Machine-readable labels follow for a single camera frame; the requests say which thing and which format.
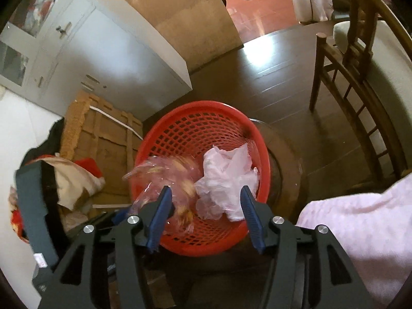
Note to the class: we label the red plastic mesh basket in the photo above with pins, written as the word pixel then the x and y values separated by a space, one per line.
pixel 193 125

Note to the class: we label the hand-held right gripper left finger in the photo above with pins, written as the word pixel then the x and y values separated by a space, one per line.
pixel 159 222

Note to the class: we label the white seat cushion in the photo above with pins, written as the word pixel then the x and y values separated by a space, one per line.
pixel 347 35

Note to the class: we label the clear plastic bag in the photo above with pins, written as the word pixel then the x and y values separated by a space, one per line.
pixel 151 173

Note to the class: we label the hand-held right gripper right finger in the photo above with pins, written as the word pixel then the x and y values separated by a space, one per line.
pixel 252 222

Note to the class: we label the red and white cloth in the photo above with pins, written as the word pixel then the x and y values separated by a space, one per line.
pixel 74 177

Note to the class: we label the pink floral tablecloth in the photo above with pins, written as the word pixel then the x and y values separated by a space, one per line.
pixel 370 231

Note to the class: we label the wooden slat-back chair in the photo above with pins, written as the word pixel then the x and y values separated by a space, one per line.
pixel 360 103

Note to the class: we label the dark cloth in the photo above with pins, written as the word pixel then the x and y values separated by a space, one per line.
pixel 48 141

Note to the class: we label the cardboard boxes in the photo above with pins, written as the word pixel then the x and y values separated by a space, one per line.
pixel 103 141

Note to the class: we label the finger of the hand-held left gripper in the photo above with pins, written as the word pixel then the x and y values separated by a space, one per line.
pixel 112 220

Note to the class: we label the white cabinet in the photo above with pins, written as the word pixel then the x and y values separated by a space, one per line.
pixel 96 38

